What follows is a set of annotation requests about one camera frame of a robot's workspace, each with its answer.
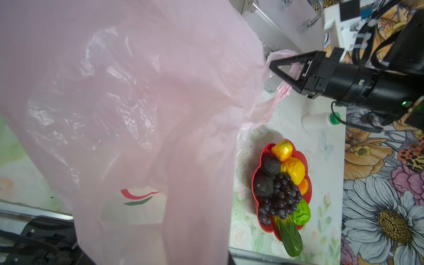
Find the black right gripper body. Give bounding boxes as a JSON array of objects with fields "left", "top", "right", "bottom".
[{"left": 299, "top": 51, "right": 424, "bottom": 116}]

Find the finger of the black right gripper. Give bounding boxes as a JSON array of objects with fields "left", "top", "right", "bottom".
[{"left": 269, "top": 52, "right": 315, "bottom": 93}]

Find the yellow orange mango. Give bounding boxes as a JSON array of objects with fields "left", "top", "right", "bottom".
[{"left": 271, "top": 140, "right": 293, "bottom": 162}]

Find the pink plastic bag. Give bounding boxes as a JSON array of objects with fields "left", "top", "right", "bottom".
[{"left": 0, "top": 0, "right": 300, "bottom": 265}]

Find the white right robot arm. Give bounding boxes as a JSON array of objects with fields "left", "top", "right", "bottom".
[{"left": 269, "top": 9, "right": 424, "bottom": 133}]

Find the white plastic bottle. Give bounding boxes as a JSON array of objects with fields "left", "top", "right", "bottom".
[{"left": 301, "top": 112, "right": 341, "bottom": 130}]

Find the red flower-shaped plate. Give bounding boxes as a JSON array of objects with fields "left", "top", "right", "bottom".
[{"left": 251, "top": 139, "right": 312, "bottom": 242}]

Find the yellow bell pepper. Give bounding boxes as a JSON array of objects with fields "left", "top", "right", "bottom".
[{"left": 280, "top": 157, "right": 306, "bottom": 185}]

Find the dark avocado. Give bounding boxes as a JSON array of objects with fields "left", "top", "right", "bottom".
[
  {"left": 253, "top": 175, "right": 274, "bottom": 197},
  {"left": 259, "top": 155, "right": 281, "bottom": 177}
]

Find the orange fruit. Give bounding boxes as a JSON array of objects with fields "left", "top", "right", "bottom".
[{"left": 298, "top": 178, "right": 309, "bottom": 195}]

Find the dark purple grape bunch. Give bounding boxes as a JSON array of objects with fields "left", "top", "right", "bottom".
[{"left": 254, "top": 173, "right": 303, "bottom": 225}]

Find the green lime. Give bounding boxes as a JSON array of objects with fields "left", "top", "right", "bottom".
[{"left": 291, "top": 199, "right": 311, "bottom": 226}]

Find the black corrugated right cable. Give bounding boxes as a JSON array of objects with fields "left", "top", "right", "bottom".
[{"left": 350, "top": 0, "right": 403, "bottom": 66}]

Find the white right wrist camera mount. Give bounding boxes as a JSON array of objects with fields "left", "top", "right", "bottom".
[{"left": 322, "top": 1, "right": 375, "bottom": 55}]

